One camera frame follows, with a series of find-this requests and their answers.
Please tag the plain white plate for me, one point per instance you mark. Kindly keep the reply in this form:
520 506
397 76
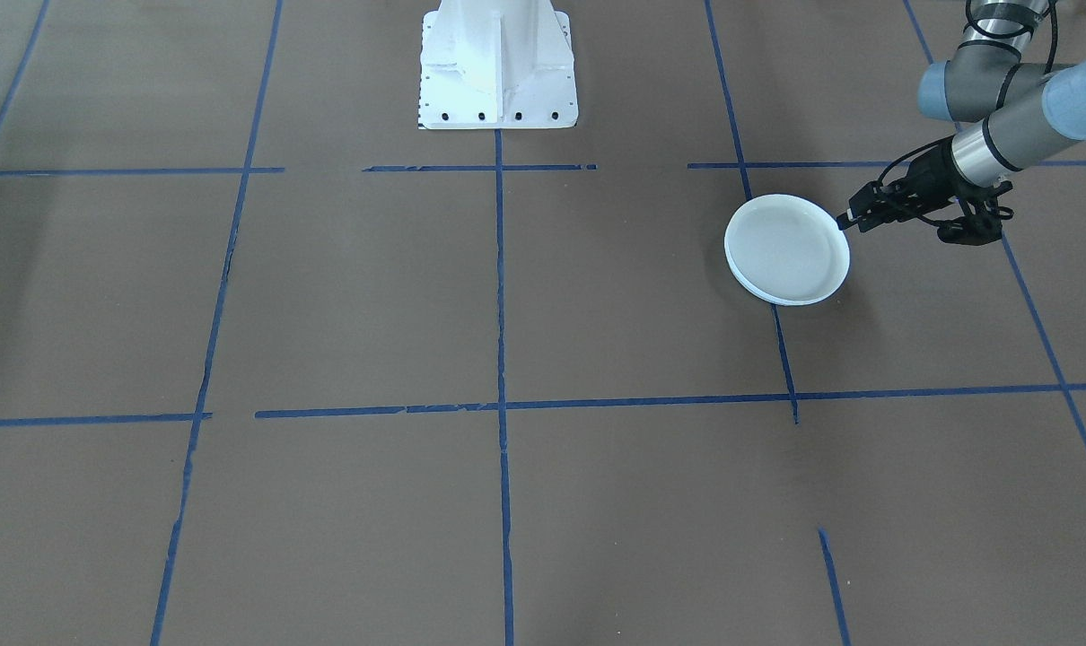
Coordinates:
785 249

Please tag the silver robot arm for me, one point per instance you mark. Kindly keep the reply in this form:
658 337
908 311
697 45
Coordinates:
1019 126

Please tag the plain light blue plate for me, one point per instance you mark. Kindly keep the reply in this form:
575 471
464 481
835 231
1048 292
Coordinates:
790 304

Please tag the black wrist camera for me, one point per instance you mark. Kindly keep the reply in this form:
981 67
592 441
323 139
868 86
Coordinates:
969 229

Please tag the white mounting pedestal with plate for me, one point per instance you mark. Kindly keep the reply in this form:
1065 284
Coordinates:
498 63

